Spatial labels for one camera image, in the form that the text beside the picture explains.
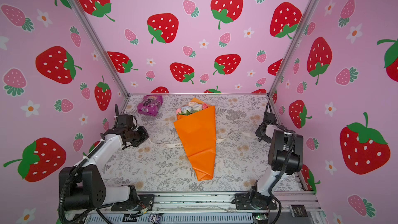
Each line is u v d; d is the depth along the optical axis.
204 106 1.10
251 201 0.68
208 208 0.73
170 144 0.94
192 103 1.10
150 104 1.07
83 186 0.41
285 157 0.50
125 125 0.68
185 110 1.04
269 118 0.80
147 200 0.75
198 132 1.01
